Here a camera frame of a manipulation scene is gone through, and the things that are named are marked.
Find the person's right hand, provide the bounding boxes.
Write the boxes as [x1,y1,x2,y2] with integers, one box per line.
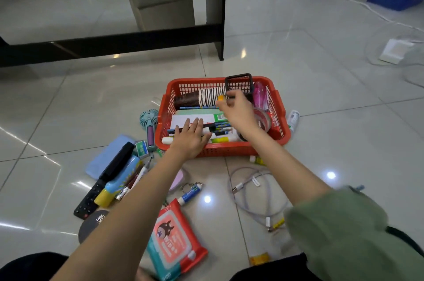
[216,90,262,141]

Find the person's left hand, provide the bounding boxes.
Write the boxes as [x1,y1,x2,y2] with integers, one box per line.
[169,118,212,160]

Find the person's left forearm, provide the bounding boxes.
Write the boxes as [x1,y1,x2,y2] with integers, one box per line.
[50,149,197,281]

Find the person's right forearm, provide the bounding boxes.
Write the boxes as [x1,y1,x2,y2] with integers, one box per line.
[247,131,332,207]

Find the white paper envelope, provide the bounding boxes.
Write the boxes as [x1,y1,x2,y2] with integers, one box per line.
[170,114,222,130]

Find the red plastic basket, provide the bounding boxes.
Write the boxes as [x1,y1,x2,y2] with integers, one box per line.
[154,76,292,158]

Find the green flat box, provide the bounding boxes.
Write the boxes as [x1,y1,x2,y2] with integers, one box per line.
[175,108,226,116]

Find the bundle of pens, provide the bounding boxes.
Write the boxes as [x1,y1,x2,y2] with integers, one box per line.
[167,121,233,136]

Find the black mesh pen holder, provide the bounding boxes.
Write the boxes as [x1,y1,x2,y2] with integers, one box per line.
[225,73,255,103]

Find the yellow highlighter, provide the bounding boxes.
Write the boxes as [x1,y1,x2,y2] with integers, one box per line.
[209,135,240,144]

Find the pink plastic packet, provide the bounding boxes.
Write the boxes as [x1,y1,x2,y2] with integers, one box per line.
[253,81,270,111]

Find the teal handheld mini fan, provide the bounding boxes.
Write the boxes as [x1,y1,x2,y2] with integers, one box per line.
[139,109,160,152]

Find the clear tape roll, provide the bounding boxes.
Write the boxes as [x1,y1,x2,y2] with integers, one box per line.
[238,107,272,142]

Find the small green and white box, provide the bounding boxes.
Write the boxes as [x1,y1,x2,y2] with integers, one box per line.
[135,140,150,160]

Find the pink oval mirror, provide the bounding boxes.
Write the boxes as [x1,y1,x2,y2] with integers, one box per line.
[168,168,189,194]

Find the blue lip balm with keyring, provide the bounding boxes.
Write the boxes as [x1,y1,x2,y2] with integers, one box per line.
[177,182,204,206]

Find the white and red pen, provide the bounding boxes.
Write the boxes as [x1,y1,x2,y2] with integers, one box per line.
[115,158,153,201]

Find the white tube with green print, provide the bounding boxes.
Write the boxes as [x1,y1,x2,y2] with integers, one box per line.
[287,110,301,133]

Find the black remote control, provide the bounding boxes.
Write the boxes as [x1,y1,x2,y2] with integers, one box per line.
[73,141,135,221]

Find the blue and yellow tube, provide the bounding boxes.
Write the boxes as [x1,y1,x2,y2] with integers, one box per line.
[94,155,142,209]

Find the light blue pouch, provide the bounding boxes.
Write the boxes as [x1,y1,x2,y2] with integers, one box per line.
[85,135,136,180]

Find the black desk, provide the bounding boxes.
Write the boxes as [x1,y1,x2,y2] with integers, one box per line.
[0,0,228,68]

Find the red wet wipes pack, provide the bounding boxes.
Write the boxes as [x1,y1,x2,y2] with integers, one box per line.
[146,198,209,281]

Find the cardboard box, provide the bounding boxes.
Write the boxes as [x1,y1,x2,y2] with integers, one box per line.
[125,0,196,32]

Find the black round compact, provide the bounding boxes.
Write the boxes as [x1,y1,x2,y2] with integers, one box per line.
[78,210,110,245]

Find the yellow wrapper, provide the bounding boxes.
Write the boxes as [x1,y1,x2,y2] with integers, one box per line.
[249,253,271,267]

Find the green sleeve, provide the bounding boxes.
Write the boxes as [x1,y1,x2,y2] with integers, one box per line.
[284,186,424,281]

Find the person's black trousers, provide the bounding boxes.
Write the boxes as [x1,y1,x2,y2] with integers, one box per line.
[0,251,319,281]

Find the lavender charging cable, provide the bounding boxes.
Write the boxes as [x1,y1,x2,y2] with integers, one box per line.
[227,167,289,232]

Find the black strap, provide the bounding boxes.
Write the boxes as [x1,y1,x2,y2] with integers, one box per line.
[385,226,424,258]

